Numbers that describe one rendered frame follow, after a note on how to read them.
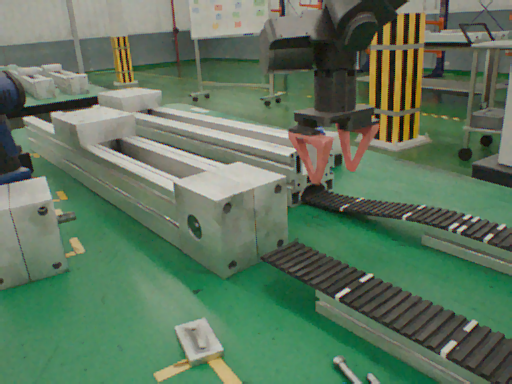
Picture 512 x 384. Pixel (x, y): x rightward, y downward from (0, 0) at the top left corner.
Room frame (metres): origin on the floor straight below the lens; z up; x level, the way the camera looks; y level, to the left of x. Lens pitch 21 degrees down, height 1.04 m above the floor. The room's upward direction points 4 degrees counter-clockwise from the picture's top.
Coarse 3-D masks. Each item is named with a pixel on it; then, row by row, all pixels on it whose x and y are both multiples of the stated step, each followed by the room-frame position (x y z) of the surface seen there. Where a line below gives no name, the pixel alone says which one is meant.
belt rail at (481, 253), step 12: (432, 228) 0.45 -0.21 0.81; (432, 240) 0.45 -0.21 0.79; (444, 240) 0.44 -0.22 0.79; (456, 240) 0.43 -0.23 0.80; (468, 240) 0.41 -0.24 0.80; (456, 252) 0.42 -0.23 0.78; (468, 252) 0.41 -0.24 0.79; (480, 252) 0.41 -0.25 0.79; (492, 252) 0.39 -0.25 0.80; (504, 252) 0.38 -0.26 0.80; (480, 264) 0.40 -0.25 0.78; (492, 264) 0.39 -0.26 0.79; (504, 264) 0.38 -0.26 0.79
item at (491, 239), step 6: (498, 228) 0.42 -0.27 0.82; (504, 228) 0.42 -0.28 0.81; (510, 228) 0.42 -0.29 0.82; (492, 234) 0.40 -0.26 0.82; (498, 234) 0.41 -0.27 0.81; (504, 234) 0.40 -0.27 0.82; (510, 234) 0.41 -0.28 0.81; (486, 240) 0.39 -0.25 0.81; (492, 240) 0.40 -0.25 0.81; (498, 240) 0.39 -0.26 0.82; (504, 240) 0.39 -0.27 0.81; (498, 246) 0.38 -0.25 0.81
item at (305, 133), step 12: (312, 120) 0.58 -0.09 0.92; (288, 132) 0.58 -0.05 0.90; (300, 132) 0.56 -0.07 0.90; (312, 132) 0.54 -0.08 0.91; (300, 144) 0.57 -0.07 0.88; (312, 144) 0.54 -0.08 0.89; (324, 144) 0.53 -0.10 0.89; (300, 156) 0.57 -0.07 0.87; (324, 156) 0.54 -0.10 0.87; (312, 168) 0.57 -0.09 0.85; (324, 168) 0.55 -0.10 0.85; (312, 180) 0.57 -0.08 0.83
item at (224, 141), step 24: (144, 120) 0.96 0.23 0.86; (168, 120) 0.91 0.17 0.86; (192, 120) 0.94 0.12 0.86; (216, 120) 0.88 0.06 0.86; (168, 144) 0.91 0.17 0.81; (192, 144) 0.81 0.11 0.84; (216, 144) 0.76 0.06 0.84; (240, 144) 0.69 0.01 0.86; (264, 144) 0.66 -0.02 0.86; (288, 144) 0.70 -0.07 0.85; (264, 168) 0.64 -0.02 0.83; (288, 168) 0.60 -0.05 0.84; (288, 192) 0.60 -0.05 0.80
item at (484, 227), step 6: (480, 222) 0.44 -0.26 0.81; (486, 222) 0.43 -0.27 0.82; (492, 222) 0.43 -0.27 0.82; (474, 228) 0.42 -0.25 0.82; (480, 228) 0.42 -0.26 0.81; (486, 228) 0.42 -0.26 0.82; (492, 228) 0.42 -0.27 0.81; (468, 234) 0.41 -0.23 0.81; (474, 234) 0.41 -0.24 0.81; (480, 234) 0.41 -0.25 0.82; (486, 234) 0.41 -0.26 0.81; (480, 240) 0.40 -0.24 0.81
